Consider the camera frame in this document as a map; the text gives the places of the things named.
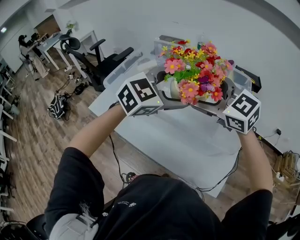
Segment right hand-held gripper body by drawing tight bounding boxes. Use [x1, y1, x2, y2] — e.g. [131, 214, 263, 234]
[222, 89, 262, 135]

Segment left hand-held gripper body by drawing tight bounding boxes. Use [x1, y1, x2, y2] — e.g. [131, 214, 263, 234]
[115, 72, 165, 117]

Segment clear plastic storage bin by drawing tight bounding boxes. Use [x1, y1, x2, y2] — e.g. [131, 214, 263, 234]
[103, 37, 253, 94]

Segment colourful flowers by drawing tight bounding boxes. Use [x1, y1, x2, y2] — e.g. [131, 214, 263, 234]
[158, 39, 234, 106]

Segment grey shoulder pack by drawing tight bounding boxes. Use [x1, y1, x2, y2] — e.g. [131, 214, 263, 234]
[49, 212, 99, 240]

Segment person's left forearm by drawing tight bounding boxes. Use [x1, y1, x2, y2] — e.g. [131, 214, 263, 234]
[67, 104, 128, 159]

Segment person's right forearm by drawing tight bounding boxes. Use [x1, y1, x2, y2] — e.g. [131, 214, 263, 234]
[235, 130, 274, 194]

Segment cream rectangular block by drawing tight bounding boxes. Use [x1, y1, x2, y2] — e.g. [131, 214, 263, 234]
[137, 60, 157, 71]

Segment black desk tray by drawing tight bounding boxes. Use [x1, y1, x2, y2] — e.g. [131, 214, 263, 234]
[234, 65, 262, 94]

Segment black office chair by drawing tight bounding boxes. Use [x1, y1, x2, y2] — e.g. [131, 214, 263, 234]
[267, 217, 300, 240]
[60, 37, 135, 92]

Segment small black bag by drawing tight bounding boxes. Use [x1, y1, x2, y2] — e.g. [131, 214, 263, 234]
[74, 82, 90, 96]

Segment white desk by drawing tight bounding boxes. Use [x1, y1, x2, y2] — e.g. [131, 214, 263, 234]
[71, 30, 105, 79]
[37, 33, 74, 71]

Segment black white patterned backpack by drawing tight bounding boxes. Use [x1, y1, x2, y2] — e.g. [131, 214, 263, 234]
[48, 94, 69, 120]

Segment person's black shirt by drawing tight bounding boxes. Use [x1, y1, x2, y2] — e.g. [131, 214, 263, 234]
[44, 147, 274, 240]

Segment white side table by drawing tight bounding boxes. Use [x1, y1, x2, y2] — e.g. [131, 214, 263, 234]
[0, 77, 18, 146]

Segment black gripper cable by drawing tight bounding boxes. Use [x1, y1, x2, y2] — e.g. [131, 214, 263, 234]
[195, 147, 244, 201]
[108, 135, 138, 189]

